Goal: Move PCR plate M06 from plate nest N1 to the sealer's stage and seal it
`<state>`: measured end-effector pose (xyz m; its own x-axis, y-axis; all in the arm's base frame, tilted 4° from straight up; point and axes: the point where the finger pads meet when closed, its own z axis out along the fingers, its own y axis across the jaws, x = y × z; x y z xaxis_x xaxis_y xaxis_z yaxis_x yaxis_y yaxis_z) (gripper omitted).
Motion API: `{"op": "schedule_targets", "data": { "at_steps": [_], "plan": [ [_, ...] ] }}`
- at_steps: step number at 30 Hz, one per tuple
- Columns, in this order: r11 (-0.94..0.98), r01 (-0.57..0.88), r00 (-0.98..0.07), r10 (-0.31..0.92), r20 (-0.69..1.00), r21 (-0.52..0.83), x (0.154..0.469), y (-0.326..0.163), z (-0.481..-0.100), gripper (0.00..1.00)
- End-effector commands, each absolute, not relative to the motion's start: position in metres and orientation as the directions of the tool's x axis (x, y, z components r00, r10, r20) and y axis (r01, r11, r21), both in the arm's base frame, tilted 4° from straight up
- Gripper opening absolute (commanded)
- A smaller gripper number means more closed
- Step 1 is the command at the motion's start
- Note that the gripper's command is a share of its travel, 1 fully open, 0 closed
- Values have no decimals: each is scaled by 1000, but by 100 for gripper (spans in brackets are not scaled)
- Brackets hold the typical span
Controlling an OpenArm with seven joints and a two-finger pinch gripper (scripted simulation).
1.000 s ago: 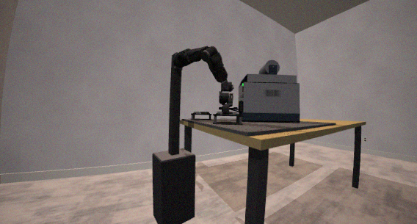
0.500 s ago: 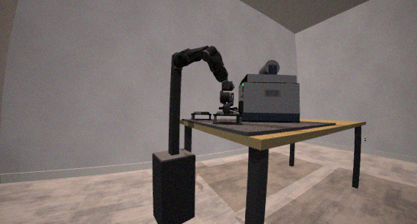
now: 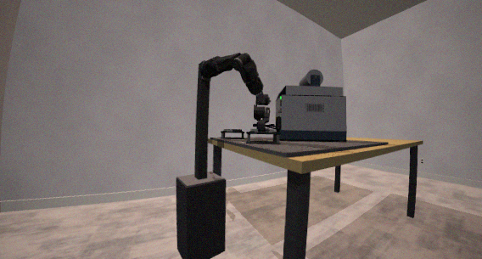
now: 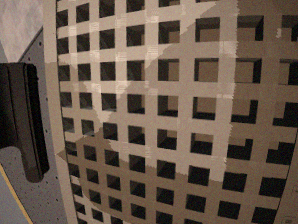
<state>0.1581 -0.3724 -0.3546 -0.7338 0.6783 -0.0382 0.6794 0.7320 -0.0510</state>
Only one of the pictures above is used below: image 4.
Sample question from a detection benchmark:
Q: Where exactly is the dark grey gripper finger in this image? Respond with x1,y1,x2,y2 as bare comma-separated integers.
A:
0,62,50,183

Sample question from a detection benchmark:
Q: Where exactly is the dark grey perforated base plate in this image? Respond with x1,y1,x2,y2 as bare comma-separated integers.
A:
0,25,68,224

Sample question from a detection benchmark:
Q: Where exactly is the beige plate with grid of square wells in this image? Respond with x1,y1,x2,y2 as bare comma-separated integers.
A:
43,0,298,224

